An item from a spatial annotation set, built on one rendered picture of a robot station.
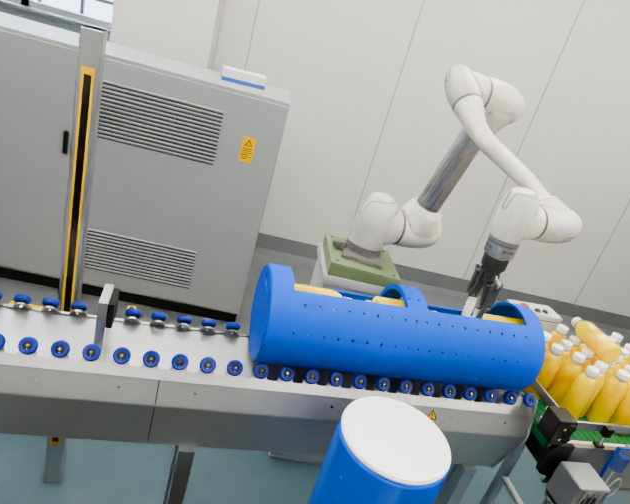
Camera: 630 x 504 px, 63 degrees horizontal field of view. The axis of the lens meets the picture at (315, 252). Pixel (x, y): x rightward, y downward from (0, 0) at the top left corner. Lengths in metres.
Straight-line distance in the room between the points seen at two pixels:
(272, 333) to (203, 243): 1.83
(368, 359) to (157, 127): 1.93
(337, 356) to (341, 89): 2.98
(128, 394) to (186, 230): 1.76
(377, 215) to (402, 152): 2.32
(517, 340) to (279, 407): 0.74
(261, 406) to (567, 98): 3.78
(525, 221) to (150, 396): 1.14
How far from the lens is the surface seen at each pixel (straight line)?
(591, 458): 2.02
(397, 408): 1.43
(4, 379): 1.55
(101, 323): 1.49
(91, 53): 1.61
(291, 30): 4.12
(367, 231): 2.08
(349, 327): 1.43
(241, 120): 2.91
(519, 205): 1.55
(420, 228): 2.16
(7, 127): 3.26
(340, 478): 1.32
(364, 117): 4.23
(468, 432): 1.83
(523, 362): 1.72
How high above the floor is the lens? 1.87
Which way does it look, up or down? 23 degrees down
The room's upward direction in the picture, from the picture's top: 17 degrees clockwise
